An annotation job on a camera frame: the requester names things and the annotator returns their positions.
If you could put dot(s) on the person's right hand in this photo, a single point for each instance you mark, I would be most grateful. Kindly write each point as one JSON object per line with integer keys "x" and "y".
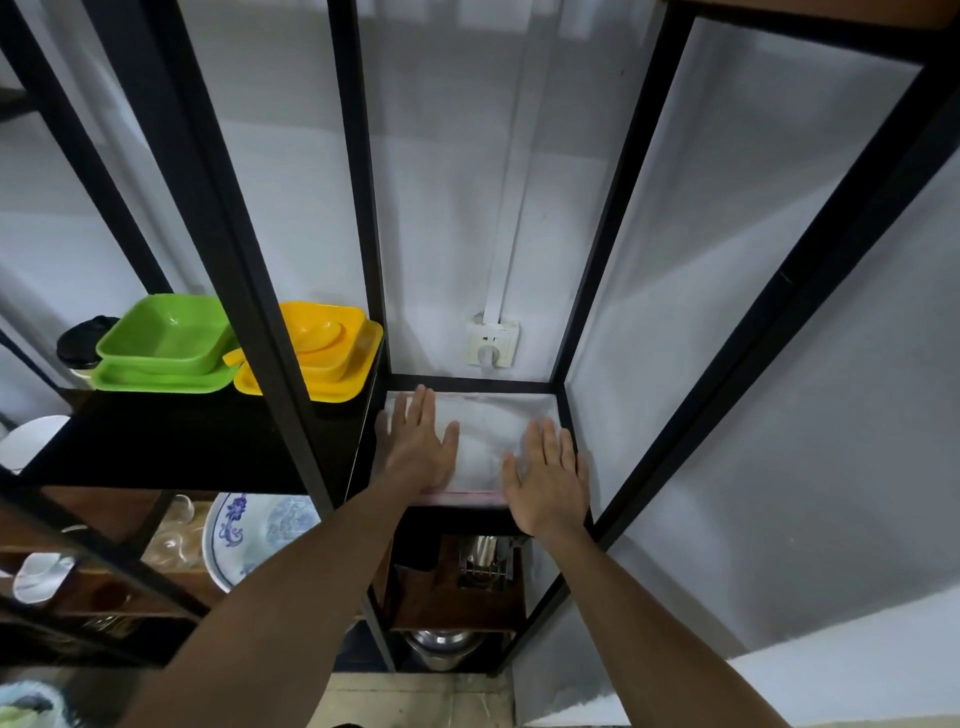
{"x": 549, "y": 487}

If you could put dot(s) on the person's left hand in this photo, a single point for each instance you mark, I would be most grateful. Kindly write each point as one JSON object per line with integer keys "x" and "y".
{"x": 416, "y": 454}

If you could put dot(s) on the person's right little finger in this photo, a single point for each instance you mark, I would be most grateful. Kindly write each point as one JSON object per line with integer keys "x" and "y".
{"x": 583, "y": 471}

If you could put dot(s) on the person's left little finger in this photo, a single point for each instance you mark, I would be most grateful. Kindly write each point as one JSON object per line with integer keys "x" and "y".
{"x": 381, "y": 431}

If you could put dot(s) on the person's left middle finger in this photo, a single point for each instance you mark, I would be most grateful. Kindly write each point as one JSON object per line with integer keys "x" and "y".
{"x": 415, "y": 409}

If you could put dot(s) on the person's right thumb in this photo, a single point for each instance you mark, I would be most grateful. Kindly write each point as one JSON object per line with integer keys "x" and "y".
{"x": 511, "y": 476}

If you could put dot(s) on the person's left thumb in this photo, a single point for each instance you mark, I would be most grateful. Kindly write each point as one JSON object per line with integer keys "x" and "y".
{"x": 451, "y": 448}

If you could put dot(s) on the person's right middle finger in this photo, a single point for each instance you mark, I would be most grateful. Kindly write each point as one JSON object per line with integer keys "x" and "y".
{"x": 551, "y": 442}

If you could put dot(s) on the white cloth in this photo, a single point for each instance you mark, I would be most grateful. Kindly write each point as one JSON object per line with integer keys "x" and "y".
{"x": 487, "y": 439}

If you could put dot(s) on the person's right forearm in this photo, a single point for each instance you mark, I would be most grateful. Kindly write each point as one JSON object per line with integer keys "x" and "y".
{"x": 645, "y": 637}

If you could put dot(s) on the person's left forearm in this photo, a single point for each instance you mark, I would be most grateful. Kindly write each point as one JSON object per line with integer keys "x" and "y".
{"x": 285, "y": 607}

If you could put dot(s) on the yellow square plate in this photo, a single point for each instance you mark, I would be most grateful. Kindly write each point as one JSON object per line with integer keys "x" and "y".
{"x": 352, "y": 375}

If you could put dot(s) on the steel utensil rack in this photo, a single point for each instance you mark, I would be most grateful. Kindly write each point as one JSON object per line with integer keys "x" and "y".
{"x": 487, "y": 561}

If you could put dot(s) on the white plug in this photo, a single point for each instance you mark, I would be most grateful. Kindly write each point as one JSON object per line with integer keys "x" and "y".
{"x": 487, "y": 356}

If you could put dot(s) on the yellow square bowl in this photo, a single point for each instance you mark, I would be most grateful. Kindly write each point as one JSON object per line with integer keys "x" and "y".
{"x": 330, "y": 337}

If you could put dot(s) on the blue patterned white plate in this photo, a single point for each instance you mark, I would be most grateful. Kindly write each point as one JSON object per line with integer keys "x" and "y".
{"x": 255, "y": 534}

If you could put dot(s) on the steel pot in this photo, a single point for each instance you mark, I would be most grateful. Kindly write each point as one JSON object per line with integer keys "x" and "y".
{"x": 442, "y": 646}

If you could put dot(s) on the green square plate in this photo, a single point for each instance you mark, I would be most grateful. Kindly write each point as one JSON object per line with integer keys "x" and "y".
{"x": 161, "y": 379}

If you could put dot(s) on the clear drinking glass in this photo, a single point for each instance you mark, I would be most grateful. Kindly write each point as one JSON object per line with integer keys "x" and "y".
{"x": 174, "y": 534}

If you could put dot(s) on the green square bowl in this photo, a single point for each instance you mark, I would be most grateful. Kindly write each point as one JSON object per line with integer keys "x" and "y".
{"x": 166, "y": 335}

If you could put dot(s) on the black metal shelf rack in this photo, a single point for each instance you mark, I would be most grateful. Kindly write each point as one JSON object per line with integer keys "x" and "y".
{"x": 217, "y": 225}

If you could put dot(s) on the jar with black lid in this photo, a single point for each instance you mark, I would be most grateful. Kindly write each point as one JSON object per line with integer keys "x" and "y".
{"x": 81, "y": 346}

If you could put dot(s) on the white bowl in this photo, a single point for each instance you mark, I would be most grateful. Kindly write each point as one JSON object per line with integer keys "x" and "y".
{"x": 30, "y": 441}

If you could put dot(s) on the white ceramic cup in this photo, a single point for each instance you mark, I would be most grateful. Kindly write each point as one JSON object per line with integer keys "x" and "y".
{"x": 41, "y": 577}

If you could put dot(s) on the plastic bag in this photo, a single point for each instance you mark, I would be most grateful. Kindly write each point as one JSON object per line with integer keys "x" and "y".
{"x": 28, "y": 705}

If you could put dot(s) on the white wall socket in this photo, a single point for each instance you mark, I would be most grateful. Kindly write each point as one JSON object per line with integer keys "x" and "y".
{"x": 493, "y": 341}

